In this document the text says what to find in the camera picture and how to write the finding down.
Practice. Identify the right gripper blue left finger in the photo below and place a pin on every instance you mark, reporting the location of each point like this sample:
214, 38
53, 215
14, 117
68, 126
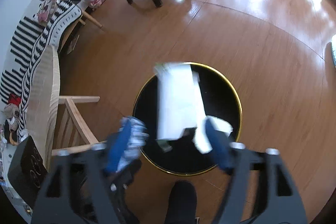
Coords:
116, 151

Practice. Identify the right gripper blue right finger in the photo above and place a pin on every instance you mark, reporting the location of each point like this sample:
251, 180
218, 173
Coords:
220, 153

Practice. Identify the white tissue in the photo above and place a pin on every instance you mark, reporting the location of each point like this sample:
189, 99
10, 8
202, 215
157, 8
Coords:
200, 139

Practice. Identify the blue white wrapper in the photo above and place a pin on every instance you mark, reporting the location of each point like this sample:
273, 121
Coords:
134, 137

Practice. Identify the white paper carton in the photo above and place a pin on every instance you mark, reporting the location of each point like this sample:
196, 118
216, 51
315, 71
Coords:
180, 104

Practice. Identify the black gold-rimmed trash bin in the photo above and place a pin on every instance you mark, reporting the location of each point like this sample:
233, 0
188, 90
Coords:
220, 100

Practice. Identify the wooden oval table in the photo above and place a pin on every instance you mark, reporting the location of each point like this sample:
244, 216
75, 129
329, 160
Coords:
54, 121

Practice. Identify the black shoe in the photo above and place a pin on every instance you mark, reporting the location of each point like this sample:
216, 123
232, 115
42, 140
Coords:
182, 204

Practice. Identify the black box with gold print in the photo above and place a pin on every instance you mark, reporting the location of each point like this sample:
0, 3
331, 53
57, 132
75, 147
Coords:
27, 172

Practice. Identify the brown plush toy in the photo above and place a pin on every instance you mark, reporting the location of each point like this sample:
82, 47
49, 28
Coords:
11, 113

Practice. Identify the red black cushion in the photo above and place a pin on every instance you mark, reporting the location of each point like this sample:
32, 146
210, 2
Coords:
14, 99

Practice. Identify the black white striped sofa blanket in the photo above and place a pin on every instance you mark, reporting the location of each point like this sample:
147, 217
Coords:
27, 44

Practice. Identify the pink cartoon cushion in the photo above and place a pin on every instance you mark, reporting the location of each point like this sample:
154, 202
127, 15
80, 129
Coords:
46, 10

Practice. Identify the wooden sofa frame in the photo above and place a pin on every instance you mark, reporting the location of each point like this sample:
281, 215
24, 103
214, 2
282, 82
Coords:
91, 19

